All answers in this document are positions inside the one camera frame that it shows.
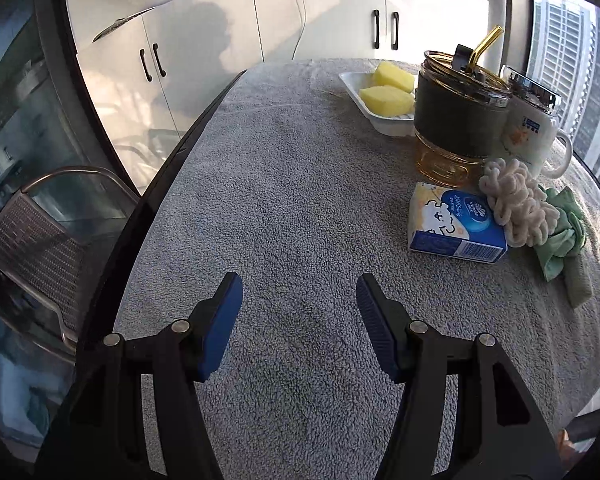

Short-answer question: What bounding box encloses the white cable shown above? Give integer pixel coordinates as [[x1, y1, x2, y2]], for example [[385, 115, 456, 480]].
[[292, 0, 309, 62]]

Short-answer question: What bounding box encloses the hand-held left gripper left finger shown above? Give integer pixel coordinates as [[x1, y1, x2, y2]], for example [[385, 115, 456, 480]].
[[35, 271, 244, 480]]

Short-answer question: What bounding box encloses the amber glass cup green sleeve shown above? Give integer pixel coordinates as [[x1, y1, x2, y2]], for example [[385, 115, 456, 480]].
[[412, 25, 513, 191]]

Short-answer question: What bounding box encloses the high-rise building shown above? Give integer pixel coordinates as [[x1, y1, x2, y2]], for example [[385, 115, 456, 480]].
[[526, 0, 600, 197]]

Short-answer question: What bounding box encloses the yellow sponge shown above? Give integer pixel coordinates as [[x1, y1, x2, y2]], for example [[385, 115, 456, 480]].
[[358, 85, 415, 117], [371, 60, 416, 94]]

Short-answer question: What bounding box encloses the white mug with metal lid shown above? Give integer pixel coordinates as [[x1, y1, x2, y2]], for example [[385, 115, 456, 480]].
[[497, 64, 574, 179]]

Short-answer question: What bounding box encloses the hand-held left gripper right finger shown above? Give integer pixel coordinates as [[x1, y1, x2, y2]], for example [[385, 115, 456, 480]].
[[356, 272, 566, 480]]

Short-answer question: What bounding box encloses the white foam tray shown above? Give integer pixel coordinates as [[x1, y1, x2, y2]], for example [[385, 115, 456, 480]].
[[338, 71, 422, 137]]

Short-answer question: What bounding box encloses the white cabinet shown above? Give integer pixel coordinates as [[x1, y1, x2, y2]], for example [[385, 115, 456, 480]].
[[64, 0, 491, 196]]

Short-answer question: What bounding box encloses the blue tissue pack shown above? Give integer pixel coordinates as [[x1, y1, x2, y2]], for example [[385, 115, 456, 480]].
[[407, 182, 509, 264]]

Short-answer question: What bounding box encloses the grey terry towel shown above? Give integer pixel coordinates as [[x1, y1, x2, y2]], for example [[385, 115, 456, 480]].
[[115, 57, 600, 480]]

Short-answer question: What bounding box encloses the cream knitted scrunchie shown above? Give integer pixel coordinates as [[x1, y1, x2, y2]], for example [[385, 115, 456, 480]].
[[479, 157, 561, 249]]

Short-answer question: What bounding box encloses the green fabric scrunchie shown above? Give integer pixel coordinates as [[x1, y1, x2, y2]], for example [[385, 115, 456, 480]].
[[532, 185, 594, 309]]

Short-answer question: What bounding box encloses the wicker metal chair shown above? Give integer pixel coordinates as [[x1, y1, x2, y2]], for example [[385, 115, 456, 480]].
[[0, 165, 141, 356]]

